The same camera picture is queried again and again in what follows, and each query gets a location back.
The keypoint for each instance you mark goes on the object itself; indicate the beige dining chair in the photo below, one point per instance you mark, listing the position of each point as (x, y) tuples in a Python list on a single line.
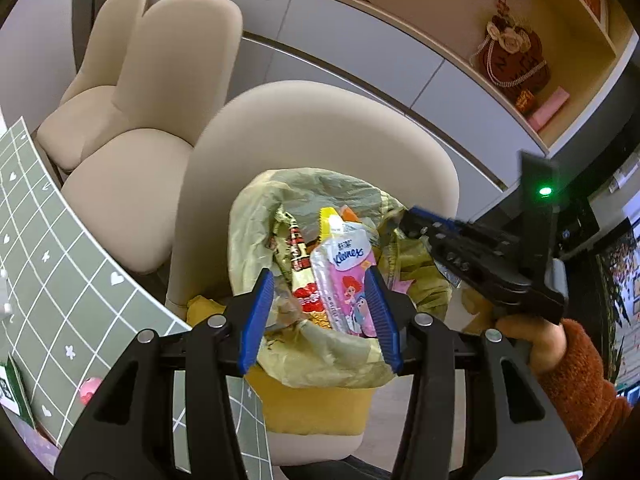
[(289, 125), (86, 103), (174, 79)]

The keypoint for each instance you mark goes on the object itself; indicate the yellow red noodle snack bag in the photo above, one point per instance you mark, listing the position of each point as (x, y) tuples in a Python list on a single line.
[(293, 259)]

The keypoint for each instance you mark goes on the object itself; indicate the green silver snack bag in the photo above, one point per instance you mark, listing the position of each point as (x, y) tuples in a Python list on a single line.
[(13, 394)]

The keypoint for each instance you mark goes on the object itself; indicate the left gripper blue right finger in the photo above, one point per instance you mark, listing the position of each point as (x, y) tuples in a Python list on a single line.
[(380, 300)]

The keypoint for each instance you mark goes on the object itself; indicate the person's right hand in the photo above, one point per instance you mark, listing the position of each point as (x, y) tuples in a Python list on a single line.
[(548, 342)]

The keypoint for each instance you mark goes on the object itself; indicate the far beige dining chair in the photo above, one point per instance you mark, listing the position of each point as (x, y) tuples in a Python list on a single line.
[(86, 103)]

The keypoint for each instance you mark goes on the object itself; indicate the pink caterpillar toy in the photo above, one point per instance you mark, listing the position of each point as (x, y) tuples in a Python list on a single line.
[(88, 389)]

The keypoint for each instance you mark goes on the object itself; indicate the pink box on shelf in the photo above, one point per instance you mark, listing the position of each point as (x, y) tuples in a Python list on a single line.
[(548, 109)]

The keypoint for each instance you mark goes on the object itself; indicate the middle beige dining chair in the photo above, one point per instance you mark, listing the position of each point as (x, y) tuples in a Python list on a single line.
[(174, 79)]

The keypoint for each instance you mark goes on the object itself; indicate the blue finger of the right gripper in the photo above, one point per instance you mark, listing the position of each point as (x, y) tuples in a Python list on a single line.
[(421, 220), (431, 240)]

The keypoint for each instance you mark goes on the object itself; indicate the green grid tablecloth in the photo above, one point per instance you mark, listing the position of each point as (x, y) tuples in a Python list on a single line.
[(68, 310)]

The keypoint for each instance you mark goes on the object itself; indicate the red flower gift bag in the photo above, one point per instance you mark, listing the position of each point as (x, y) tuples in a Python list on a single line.
[(511, 58)]

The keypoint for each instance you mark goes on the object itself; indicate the near beige dining chair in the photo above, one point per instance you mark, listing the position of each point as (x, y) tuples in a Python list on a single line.
[(289, 125)]

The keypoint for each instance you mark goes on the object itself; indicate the pink kleenex tissue pack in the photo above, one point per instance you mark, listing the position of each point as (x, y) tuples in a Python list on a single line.
[(340, 263)]

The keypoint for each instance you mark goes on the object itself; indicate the orange fuzzy right sleeve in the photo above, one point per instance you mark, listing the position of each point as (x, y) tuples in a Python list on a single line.
[(593, 414)]

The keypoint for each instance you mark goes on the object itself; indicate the yellow pink snack packet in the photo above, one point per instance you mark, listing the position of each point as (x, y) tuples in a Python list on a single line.
[(336, 222)]

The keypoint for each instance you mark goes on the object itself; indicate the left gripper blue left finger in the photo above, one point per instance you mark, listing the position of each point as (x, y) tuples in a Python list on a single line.
[(256, 308)]

